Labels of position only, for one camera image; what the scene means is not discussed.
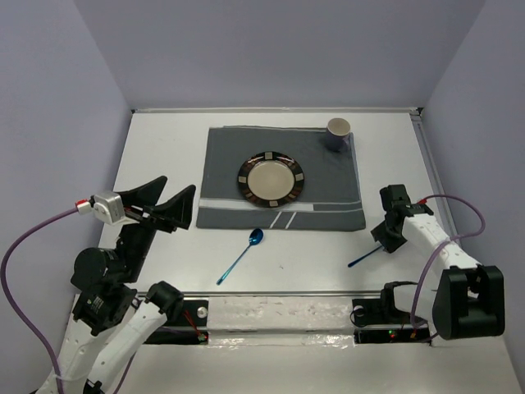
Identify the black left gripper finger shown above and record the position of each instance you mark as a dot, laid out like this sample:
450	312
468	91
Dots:
147	194
175	213

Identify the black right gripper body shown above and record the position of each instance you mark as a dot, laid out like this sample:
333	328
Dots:
389	237

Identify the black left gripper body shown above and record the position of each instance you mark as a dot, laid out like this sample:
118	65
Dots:
138	239

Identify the grey cloth placemat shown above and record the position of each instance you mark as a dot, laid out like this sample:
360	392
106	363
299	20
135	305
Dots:
331	199

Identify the blue metal fork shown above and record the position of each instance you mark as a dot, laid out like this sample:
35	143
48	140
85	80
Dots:
363	257

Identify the blue metal spoon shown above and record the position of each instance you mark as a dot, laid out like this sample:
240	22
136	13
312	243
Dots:
255	238

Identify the purple mug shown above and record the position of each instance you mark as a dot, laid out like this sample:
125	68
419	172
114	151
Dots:
337	135

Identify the striped rim dinner plate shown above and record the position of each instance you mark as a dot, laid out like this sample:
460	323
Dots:
271	180

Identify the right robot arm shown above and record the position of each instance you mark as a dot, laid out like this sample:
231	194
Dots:
469	299

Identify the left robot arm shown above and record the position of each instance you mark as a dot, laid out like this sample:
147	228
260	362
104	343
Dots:
100	340

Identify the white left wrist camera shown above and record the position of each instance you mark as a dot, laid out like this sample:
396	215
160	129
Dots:
107	207

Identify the aluminium table edge rail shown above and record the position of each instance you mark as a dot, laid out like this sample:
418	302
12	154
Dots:
409	110

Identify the aluminium mounting rail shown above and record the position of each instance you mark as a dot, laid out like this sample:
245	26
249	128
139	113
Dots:
209	294

